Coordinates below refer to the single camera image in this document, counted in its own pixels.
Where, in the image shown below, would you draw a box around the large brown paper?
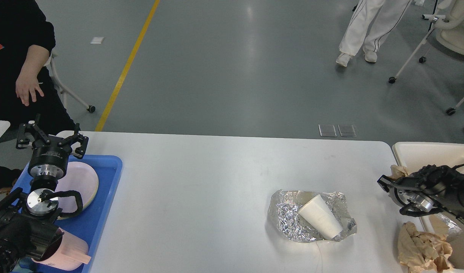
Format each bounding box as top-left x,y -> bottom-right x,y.
397,221 -> 454,273

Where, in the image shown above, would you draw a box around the foil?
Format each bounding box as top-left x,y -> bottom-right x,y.
431,213 -> 463,242
268,189 -> 358,243

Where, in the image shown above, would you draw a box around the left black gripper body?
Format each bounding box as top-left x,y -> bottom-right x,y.
28,145 -> 70,179

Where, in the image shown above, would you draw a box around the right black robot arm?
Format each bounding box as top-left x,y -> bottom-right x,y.
377,164 -> 464,225

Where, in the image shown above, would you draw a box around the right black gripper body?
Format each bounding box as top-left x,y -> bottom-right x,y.
391,179 -> 435,212

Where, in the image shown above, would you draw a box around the pink plate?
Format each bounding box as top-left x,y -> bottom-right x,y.
55,161 -> 99,210

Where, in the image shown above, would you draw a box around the white paper cup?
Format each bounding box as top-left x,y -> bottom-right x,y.
298,194 -> 343,240

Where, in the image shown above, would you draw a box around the pink mug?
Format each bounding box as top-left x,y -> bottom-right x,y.
31,228 -> 91,271

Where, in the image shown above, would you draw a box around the grey floor plate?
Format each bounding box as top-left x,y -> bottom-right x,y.
318,124 -> 337,138
338,124 -> 357,138

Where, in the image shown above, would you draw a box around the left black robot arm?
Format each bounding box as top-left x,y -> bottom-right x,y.
0,115 -> 88,273

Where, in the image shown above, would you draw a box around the seated person in black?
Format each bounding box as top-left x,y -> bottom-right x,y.
0,0 -> 76,135

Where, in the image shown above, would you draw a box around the cream office chair right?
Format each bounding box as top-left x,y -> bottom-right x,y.
388,0 -> 464,84

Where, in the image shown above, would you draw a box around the cream plastic bin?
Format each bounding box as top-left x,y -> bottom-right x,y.
392,142 -> 464,273

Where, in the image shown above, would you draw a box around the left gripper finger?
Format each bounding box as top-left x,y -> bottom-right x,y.
58,123 -> 89,159
16,114 -> 47,150

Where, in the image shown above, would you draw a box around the seated person's hand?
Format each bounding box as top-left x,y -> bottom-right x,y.
16,70 -> 44,107

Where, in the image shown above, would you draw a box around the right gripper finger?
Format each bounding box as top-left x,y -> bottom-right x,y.
400,204 -> 443,217
377,175 -> 396,194

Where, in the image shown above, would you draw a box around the white chair left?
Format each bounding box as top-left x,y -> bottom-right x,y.
45,52 -> 96,113

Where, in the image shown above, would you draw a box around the blue plastic tray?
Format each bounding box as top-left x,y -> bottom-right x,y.
10,154 -> 123,273

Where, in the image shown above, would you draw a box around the walking person white trousers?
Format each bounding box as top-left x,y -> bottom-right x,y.
336,0 -> 412,67

